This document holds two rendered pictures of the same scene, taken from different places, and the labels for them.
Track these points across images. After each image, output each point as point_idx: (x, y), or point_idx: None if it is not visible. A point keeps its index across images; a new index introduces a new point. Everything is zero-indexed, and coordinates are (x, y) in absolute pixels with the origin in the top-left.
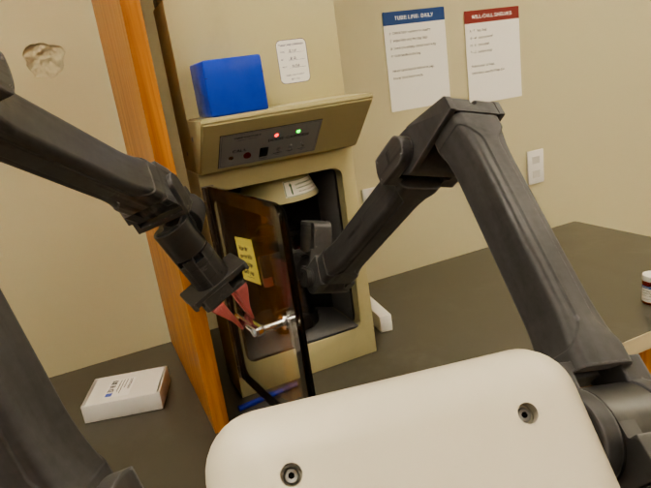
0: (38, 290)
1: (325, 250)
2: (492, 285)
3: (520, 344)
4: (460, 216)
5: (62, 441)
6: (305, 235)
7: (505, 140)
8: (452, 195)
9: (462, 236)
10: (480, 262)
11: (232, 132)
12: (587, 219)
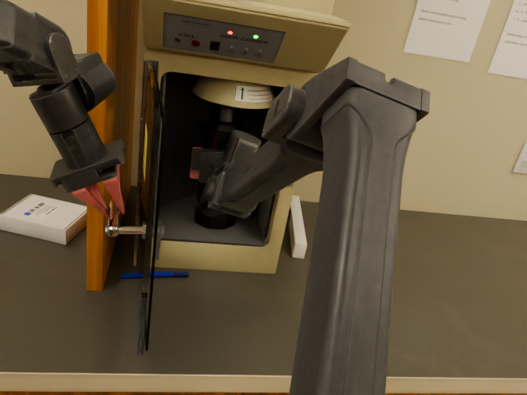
0: (19, 98)
1: (230, 172)
2: (423, 254)
3: (408, 330)
4: (430, 175)
5: None
6: (230, 146)
7: (405, 151)
8: (431, 153)
9: (423, 194)
10: (426, 226)
11: (178, 12)
12: None
